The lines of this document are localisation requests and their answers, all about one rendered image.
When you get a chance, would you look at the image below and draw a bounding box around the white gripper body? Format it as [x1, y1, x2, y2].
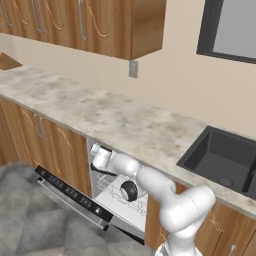
[90, 143, 113, 158]

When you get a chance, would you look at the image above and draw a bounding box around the dishwasher body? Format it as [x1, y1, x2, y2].
[86, 135, 150, 246]

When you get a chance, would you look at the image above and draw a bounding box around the wooden base cupboard door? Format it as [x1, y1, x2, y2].
[0, 96, 40, 168]
[37, 113, 92, 198]
[145, 181, 256, 256]

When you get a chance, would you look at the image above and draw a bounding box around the dishwasher door with black panel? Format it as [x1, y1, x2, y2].
[34, 165, 148, 246]

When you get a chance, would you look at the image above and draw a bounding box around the black kitchen sink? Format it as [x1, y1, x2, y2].
[176, 125, 256, 202]

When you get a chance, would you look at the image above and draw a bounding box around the dark framed window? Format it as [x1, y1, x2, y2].
[196, 0, 256, 65]

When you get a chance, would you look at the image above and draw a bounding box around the white wire dishwasher rack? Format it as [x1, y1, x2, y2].
[95, 168, 149, 218]

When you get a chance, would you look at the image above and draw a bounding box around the grey base cupboard handle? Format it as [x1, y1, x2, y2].
[226, 243, 238, 256]
[38, 116, 49, 142]
[32, 113, 42, 139]

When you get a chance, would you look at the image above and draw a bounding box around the grey dishwasher door handle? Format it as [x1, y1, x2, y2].
[36, 177, 110, 232]

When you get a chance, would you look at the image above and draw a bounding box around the grey wall socket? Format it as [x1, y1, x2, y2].
[128, 60, 139, 79]

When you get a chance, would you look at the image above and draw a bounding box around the wooden wall cupboard door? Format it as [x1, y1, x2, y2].
[75, 0, 134, 61]
[37, 0, 78, 48]
[7, 0, 39, 38]

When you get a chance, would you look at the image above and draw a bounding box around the grey wall cupboard handle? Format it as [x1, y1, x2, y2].
[30, 0, 42, 34]
[37, 0, 48, 34]
[1, 0, 13, 29]
[77, 0, 87, 42]

